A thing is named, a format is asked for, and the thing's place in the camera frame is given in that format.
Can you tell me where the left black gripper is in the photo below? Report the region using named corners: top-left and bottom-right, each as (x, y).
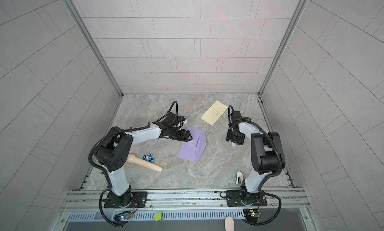
top-left (167, 127), bottom-right (194, 142)

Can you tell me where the yellow envelope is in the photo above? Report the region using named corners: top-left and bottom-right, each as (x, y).
top-left (201, 100), bottom-right (228, 126)

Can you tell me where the purple paper sheet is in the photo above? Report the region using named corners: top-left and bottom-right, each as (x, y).
top-left (178, 127), bottom-right (207, 162)

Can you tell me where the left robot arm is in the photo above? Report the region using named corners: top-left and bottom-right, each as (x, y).
top-left (88, 112), bottom-right (193, 201)

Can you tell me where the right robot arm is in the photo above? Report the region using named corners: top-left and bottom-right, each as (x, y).
top-left (226, 106), bottom-right (286, 206)

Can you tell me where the blue toy car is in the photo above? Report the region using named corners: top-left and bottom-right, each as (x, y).
top-left (142, 154), bottom-right (155, 163)

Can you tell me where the white pink stapler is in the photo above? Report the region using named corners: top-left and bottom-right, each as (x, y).
top-left (236, 172), bottom-right (244, 185)

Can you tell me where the beige wooden rolling pin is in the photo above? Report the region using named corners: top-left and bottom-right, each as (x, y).
top-left (126, 154), bottom-right (163, 173)

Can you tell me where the right circuit board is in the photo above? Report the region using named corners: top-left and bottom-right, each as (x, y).
top-left (243, 210), bottom-right (262, 224)

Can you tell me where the circuit board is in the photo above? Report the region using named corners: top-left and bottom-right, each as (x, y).
top-left (243, 210), bottom-right (262, 224)
top-left (114, 212), bottom-right (132, 222)

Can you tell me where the green sticky note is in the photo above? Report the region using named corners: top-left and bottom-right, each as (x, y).
top-left (154, 212), bottom-right (163, 222)

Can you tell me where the left circuit board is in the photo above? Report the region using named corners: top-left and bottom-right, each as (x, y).
top-left (114, 212), bottom-right (132, 222)

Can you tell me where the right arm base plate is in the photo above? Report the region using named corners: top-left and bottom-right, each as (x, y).
top-left (224, 190), bottom-right (268, 207)

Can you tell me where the aluminium rail frame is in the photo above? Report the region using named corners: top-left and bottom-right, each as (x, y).
top-left (59, 187), bottom-right (310, 213)

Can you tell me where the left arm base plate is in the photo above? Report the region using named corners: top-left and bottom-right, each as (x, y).
top-left (102, 192), bottom-right (148, 209)

